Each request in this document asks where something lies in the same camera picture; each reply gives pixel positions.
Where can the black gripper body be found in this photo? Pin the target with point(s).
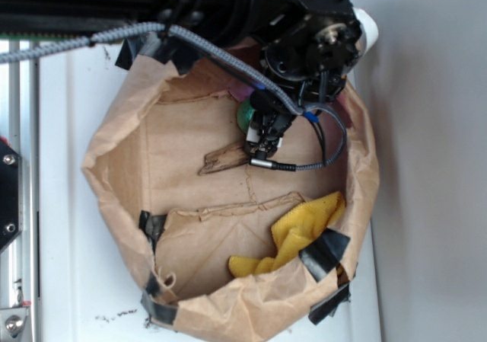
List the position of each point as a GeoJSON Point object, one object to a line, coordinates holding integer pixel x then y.
{"type": "Point", "coordinates": [319, 53]}

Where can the green textured ball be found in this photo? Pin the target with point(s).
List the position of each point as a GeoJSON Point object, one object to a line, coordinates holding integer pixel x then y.
{"type": "Point", "coordinates": [245, 113]}

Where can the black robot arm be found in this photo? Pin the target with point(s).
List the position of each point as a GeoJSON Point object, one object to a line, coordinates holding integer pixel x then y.
{"type": "Point", "coordinates": [224, 23]}

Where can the brown wood piece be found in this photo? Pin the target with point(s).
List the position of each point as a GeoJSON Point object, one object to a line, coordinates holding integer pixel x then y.
{"type": "Point", "coordinates": [231, 156]}

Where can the yellow microfiber cloth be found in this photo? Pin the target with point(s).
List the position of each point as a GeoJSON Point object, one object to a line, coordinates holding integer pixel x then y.
{"type": "Point", "coordinates": [292, 233]}

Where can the brown paper bag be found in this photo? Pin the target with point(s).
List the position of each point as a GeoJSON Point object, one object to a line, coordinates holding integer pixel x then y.
{"type": "Point", "coordinates": [177, 251]}

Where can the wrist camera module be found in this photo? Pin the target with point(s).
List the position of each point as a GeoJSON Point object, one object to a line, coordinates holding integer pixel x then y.
{"type": "Point", "coordinates": [265, 133]}

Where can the aluminium rail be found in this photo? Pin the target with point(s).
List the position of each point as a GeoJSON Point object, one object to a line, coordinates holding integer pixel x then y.
{"type": "Point", "coordinates": [20, 296]}

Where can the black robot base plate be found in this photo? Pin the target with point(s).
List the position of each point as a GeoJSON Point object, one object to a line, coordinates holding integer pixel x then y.
{"type": "Point", "coordinates": [10, 194]}

